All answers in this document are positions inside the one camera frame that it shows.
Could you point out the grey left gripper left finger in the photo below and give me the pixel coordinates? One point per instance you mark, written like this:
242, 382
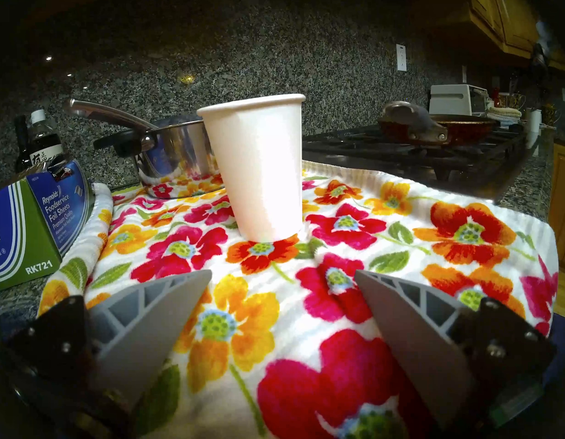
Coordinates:
140, 323

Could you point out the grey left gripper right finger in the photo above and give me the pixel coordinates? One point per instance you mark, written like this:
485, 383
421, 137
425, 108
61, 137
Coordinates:
415, 333

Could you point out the white paper cup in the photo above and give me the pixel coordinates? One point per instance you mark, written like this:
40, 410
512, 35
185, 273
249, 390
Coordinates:
534, 121
259, 168

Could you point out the black gas stove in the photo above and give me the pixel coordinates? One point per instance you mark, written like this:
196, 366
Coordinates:
401, 163

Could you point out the stainless steel pot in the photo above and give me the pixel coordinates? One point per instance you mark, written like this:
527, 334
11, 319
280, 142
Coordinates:
177, 154

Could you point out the floral kitchen towel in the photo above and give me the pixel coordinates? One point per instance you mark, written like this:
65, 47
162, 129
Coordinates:
310, 282

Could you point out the blue foil sheets box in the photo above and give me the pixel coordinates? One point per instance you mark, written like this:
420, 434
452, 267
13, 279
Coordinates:
30, 232

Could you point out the wooden base cabinets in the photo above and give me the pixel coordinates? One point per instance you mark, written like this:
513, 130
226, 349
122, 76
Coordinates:
564, 205

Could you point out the large black burner grate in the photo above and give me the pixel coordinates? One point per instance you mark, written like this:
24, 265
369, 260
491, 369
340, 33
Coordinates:
355, 145

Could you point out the dark bottle white cap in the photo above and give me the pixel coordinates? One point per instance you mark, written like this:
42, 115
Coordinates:
45, 145

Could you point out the dark nonstick frying pan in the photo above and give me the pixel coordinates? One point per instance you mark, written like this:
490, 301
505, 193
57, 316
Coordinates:
447, 127

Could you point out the black glass bottle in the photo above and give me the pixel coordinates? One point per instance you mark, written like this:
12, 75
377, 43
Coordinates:
21, 145

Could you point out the folded dishcloth stack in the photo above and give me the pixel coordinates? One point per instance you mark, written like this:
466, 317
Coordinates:
504, 114

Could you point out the white toaster oven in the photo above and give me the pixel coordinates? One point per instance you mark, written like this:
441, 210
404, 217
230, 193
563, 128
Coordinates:
454, 99

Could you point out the red bottle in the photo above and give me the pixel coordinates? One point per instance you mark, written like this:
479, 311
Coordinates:
495, 97

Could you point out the small white wall plate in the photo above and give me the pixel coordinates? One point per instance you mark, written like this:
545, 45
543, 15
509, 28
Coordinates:
464, 74

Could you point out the white wall power outlet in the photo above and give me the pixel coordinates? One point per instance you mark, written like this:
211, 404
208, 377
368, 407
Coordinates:
401, 57

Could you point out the wooden wall cabinet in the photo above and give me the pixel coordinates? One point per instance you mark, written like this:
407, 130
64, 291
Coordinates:
506, 17

